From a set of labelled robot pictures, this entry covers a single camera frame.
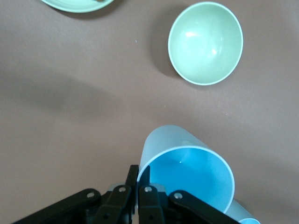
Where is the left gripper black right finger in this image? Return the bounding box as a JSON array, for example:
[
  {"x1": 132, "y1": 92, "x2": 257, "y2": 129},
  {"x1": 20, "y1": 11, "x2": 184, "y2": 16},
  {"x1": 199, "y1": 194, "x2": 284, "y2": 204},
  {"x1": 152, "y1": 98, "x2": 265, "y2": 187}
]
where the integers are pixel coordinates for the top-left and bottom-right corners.
[{"x1": 137, "y1": 166, "x2": 241, "y2": 224}]

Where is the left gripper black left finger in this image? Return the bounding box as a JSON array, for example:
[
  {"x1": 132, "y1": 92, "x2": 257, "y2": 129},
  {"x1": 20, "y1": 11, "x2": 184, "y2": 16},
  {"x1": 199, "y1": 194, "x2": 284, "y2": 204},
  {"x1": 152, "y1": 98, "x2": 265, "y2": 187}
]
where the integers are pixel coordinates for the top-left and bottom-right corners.
[{"x1": 14, "y1": 165, "x2": 140, "y2": 224}]

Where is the blue plastic cup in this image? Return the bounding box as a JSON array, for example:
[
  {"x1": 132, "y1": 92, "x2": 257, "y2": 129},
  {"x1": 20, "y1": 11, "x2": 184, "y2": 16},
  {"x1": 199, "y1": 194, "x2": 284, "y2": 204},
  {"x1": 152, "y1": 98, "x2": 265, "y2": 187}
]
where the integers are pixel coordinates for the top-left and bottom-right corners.
[
  {"x1": 137, "y1": 125, "x2": 235, "y2": 215},
  {"x1": 225, "y1": 198, "x2": 260, "y2": 224}
]

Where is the pale green bowl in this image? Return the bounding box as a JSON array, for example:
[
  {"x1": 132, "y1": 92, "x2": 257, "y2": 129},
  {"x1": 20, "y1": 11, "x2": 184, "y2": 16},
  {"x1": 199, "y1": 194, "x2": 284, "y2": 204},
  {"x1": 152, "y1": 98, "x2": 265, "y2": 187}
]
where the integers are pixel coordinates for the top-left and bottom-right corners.
[{"x1": 167, "y1": 1, "x2": 244, "y2": 86}]

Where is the pale green plate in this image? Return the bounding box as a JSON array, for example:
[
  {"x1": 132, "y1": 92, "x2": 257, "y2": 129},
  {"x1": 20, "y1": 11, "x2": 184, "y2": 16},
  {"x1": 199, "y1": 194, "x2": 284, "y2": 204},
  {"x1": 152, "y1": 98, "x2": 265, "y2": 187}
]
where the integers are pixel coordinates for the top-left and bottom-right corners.
[{"x1": 41, "y1": 0, "x2": 115, "y2": 13}]

